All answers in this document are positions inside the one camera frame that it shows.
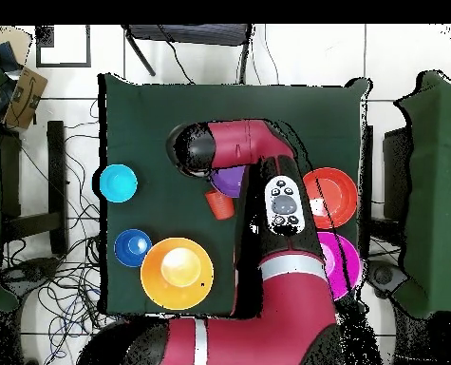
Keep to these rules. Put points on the black folding chair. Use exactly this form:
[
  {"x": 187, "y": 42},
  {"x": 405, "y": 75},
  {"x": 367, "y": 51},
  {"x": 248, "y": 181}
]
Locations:
[{"x": 187, "y": 34}]

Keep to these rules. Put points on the cardboard box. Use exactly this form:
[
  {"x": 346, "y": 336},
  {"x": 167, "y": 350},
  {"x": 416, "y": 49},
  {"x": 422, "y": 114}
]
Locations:
[{"x": 25, "y": 99}]

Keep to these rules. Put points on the small dark blue bowl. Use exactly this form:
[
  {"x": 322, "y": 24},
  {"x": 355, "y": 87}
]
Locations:
[{"x": 132, "y": 248}]

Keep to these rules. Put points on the orange bowl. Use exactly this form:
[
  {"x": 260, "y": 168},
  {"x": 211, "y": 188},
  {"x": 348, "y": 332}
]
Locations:
[{"x": 341, "y": 190}]

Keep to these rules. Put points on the orange cup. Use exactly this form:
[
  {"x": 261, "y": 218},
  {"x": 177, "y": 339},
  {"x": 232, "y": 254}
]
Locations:
[{"x": 221, "y": 207}]

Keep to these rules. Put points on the black square frame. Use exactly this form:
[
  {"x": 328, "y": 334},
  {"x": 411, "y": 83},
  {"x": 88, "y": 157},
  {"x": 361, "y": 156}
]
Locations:
[{"x": 63, "y": 65}]

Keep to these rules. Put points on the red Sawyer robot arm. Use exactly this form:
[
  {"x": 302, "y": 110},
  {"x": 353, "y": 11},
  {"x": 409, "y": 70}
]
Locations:
[{"x": 285, "y": 304}]

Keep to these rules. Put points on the large pink bowl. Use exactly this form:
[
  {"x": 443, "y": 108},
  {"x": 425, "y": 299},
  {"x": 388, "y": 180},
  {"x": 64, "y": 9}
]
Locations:
[{"x": 355, "y": 266}]

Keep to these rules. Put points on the dark green tablecloth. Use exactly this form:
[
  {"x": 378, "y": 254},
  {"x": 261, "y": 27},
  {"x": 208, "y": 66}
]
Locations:
[{"x": 229, "y": 102}]

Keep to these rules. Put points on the black H-shaped stand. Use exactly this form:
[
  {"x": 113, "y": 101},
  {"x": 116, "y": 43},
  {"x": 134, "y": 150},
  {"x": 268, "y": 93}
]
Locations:
[
  {"x": 56, "y": 182},
  {"x": 396, "y": 175}
]

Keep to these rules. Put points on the purple bowl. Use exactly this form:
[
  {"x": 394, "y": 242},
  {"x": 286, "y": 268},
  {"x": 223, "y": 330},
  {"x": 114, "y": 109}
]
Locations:
[{"x": 229, "y": 182}]

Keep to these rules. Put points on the small cyan ribbed bowl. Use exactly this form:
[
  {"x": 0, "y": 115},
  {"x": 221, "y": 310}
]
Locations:
[{"x": 118, "y": 183}]

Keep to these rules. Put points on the beige board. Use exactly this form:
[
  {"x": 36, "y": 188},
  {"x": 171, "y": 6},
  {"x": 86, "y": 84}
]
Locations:
[{"x": 22, "y": 45}]

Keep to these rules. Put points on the large yellow bowl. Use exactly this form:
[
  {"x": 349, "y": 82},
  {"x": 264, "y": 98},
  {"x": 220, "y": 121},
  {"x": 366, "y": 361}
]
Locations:
[{"x": 176, "y": 273}]

